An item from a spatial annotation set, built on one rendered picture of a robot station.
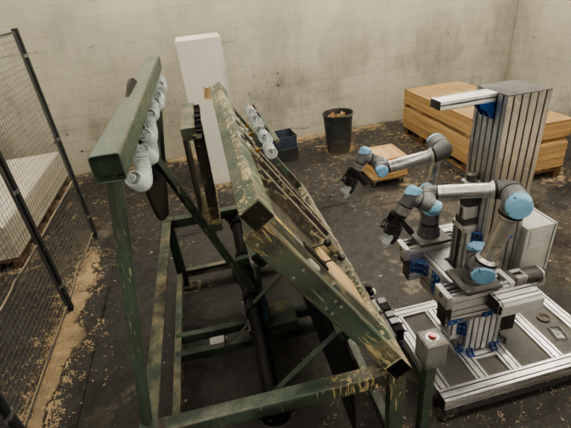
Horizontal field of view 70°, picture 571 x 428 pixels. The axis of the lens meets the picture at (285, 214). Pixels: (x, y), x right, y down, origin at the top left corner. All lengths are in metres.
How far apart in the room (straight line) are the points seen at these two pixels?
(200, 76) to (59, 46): 2.45
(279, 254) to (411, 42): 6.94
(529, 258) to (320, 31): 5.59
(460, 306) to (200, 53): 4.51
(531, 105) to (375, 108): 5.93
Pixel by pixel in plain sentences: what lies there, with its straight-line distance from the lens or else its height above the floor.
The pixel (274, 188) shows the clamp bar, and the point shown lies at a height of 1.60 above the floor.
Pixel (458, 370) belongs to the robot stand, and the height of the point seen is 0.21.
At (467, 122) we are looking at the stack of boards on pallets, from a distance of 6.13.
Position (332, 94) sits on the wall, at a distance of 7.81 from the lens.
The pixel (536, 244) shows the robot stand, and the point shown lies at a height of 1.11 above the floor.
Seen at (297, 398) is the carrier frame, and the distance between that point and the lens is 2.28.
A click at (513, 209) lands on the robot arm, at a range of 2.15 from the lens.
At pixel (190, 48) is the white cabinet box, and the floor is 1.95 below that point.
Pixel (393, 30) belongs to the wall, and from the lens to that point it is 8.06.
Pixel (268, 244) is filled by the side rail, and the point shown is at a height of 1.74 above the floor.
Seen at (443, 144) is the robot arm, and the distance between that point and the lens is 2.67.
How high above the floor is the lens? 2.63
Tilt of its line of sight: 30 degrees down
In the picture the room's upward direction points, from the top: 6 degrees counter-clockwise
